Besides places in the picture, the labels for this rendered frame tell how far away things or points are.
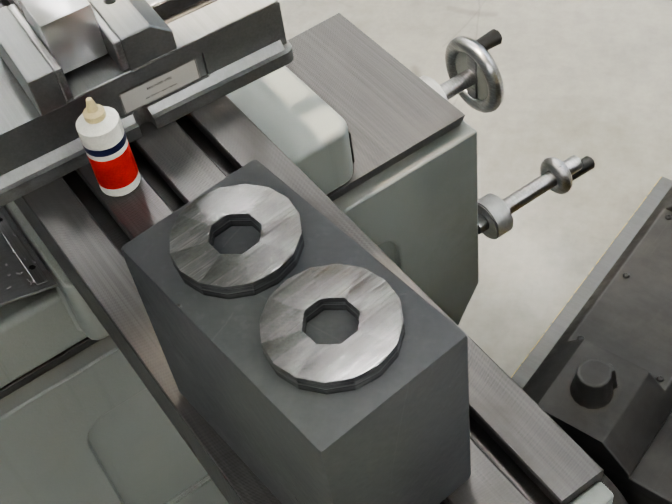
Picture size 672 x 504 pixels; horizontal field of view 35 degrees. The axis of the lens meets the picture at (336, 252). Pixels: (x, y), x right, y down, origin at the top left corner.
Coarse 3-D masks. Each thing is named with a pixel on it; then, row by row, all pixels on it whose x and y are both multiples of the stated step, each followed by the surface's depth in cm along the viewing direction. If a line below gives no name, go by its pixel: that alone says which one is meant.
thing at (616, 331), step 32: (640, 256) 131; (608, 288) 129; (640, 288) 128; (576, 320) 127; (608, 320) 126; (640, 320) 125; (576, 352) 121; (608, 352) 121; (640, 352) 122; (544, 384) 120; (576, 384) 116; (608, 384) 114; (640, 384) 118; (576, 416) 116; (608, 416) 115; (640, 416) 117; (608, 448) 114; (640, 448) 116; (640, 480) 115
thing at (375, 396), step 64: (256, 192) 74; (128, 256) 73; (192, 256) 71; (256, 256) 70; (320, 256) 71; (192, 320) 69; (256, 320) 69; (320, 320) 68; (384, 320) 66; (448, 320) 67; (192, 384) 81; (256, 384) 66; (320, 384) 64; (384, 384) 64; (448, 384) 68; (256, 448) 76; (320, 448) 62; (384, 448) 67; (448, 448) 74
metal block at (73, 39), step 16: (32, 0) 102; (48, 0) 101; (64, 0) 101; (80, 0) 101; (32, 16) 100; (48, 16) 100; (64, 16) 100; (80, 16) 101; (48, 32) 100; (64, 32) 101; (80, 32) 102; (96, 32) 103; (48, 48) 101; (64, 48) 102; (80, 48) 103; (96, 48) 104; (64, 64) 103; (80, 64) 104
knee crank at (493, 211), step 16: (544, 160) 155; (560, 160) 153; (576, 160) 155; (592, 160) 157; (544, 176) 154; (560, 176) 152; (576, 176) 157; (528, 192) 152; (544, 192) 154; (560, 192) 155; (480, 208) 150; (496, 208) 149; (512, 208) 151; (480, 224) 150; (496, 224) 149; (512, 224) 150
